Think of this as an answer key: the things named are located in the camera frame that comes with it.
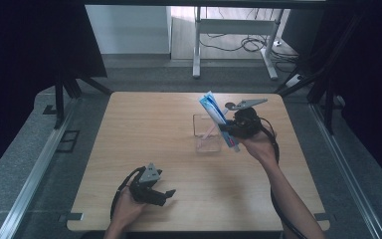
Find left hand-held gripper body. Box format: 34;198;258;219
128;161;164;205

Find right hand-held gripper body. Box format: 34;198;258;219
226;98;269;139

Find white and blue toothpaste tube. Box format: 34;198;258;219
198;91;242;153

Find clear plastic container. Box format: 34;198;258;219
192;113;227;154

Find person's left hand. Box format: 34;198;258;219
109;186;147;233

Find person's right hand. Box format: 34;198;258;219
237;129;279;167

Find white power strip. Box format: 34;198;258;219
285;74;303;89

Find black curtain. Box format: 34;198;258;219
309;0;382;195
0;0;107;187

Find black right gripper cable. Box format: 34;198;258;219
258;117;310;239

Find dark table bracket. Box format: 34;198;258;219
313;212;336;223
58;212;85;223

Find black floor cables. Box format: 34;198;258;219
198;8;301;73

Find white desk frame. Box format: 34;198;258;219
192;6;285;81

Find black metal frame struts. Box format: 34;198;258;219
274;6;374;135
53;74;114;130

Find aluminium rail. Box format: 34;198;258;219
309;103;382;239
0;97;83;239

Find white wall panel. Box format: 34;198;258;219
84;4;173;56

